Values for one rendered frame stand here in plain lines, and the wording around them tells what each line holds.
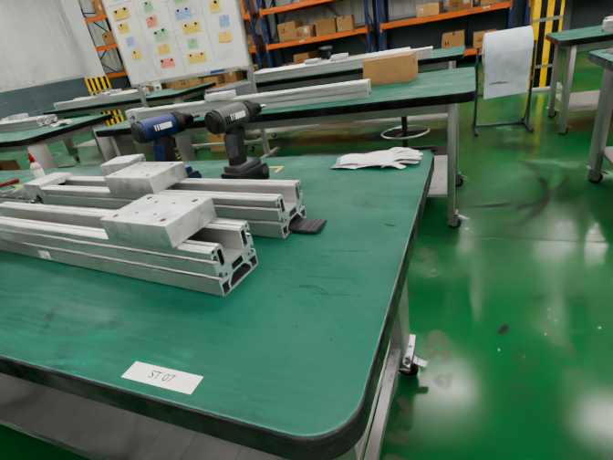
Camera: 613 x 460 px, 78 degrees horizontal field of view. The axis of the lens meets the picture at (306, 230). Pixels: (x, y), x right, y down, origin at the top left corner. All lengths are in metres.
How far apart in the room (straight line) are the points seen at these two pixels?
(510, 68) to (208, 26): 2.76
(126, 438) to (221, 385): 0.83
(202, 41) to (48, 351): 3.62
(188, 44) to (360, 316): 3.82
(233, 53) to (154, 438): 3.31
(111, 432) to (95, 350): 0.73
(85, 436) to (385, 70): 2.32
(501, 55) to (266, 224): 3.52
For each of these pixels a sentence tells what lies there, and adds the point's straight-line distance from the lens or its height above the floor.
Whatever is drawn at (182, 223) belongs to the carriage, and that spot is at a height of 0.89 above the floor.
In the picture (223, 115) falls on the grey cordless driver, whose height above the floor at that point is 0.98.
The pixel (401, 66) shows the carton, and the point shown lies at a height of 0.87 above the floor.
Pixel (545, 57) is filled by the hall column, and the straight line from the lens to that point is 6.14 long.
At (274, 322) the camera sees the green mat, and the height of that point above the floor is 0.78.
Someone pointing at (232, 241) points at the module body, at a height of 0.84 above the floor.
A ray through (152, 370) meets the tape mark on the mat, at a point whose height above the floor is 0.78.
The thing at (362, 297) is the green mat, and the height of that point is 0.78.
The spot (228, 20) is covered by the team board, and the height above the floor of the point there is 1.37.
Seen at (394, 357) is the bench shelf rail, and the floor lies 0.20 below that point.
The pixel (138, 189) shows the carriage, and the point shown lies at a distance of 0.96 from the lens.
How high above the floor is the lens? 1.12
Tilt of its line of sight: 27 degrees down
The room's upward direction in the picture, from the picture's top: 10 degrees counter-clockwise
